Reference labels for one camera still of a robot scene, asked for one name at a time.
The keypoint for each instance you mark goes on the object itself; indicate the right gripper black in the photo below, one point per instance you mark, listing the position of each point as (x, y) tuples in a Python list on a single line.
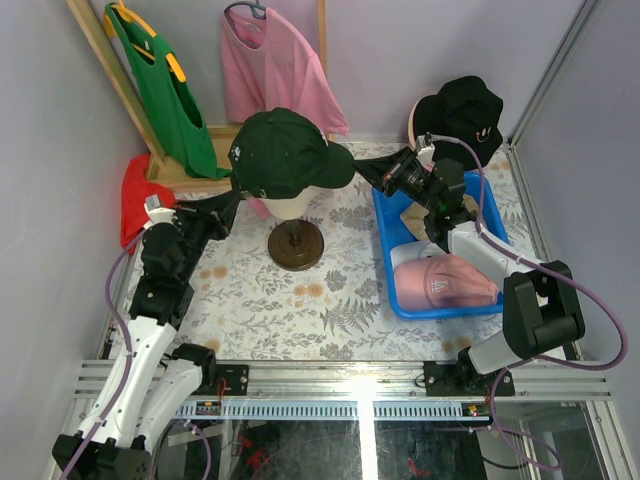
[(387, 173)]

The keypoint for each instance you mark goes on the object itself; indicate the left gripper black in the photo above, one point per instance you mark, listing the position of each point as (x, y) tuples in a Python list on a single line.
[(215, 220)]

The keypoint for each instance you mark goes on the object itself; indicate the khaki hat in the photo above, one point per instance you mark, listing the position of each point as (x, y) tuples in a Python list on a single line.
[(413, 216)]

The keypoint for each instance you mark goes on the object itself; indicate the blue plastic bin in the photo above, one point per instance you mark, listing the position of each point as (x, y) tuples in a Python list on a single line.
[(393, 233)]

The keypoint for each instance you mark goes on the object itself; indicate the cream foam mannequin head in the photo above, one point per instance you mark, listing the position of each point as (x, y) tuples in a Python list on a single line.
[(293, 208)]

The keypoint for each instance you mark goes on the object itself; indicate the dark green cap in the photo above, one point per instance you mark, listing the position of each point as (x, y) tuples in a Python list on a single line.
[(279, 153)]

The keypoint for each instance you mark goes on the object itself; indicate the dark mannequin base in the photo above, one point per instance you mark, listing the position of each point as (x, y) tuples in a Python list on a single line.
[(296, 245)]

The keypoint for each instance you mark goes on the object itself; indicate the black hat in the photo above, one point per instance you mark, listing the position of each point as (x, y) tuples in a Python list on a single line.
[(466, 109)]

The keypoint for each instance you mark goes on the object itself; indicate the pink t-shirt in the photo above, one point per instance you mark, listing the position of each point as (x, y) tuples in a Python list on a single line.
[(268, 63)]

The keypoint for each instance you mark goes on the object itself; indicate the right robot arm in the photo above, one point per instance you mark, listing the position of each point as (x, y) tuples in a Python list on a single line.
[(541, 310)]

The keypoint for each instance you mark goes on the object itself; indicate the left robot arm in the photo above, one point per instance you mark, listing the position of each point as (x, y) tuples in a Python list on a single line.
[(135, 350)]

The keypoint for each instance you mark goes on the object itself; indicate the wooden clothes rack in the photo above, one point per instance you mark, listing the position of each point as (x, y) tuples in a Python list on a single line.
[(163, 169)]

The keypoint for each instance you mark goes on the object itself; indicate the green tank top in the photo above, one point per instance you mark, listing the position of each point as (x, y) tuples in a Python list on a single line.
[(170, 106)]

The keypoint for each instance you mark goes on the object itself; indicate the red cloth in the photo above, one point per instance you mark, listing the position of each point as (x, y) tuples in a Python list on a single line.
[(135, 189)]

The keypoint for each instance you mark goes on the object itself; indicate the white cap in bin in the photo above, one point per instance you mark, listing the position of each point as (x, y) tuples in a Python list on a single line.
[(411, 251)]

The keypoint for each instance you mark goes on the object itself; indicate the pink baseball cap in bin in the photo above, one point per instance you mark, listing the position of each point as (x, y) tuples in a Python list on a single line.
[(440, 282)]

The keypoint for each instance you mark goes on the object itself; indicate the yellow hanger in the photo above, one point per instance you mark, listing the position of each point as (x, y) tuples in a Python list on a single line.
[(128, 15)]

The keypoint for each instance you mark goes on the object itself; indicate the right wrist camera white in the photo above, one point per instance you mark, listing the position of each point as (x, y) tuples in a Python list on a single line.
[(425, 150)]

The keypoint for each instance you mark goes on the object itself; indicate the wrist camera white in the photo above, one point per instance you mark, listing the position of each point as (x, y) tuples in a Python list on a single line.
[(156, 212), (425, 150)]

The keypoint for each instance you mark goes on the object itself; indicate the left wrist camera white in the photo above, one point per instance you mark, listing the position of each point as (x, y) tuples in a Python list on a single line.
[(156, 212)]

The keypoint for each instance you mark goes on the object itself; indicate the aluminium rail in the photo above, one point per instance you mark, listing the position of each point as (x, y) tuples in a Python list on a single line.
[(385, 391)]

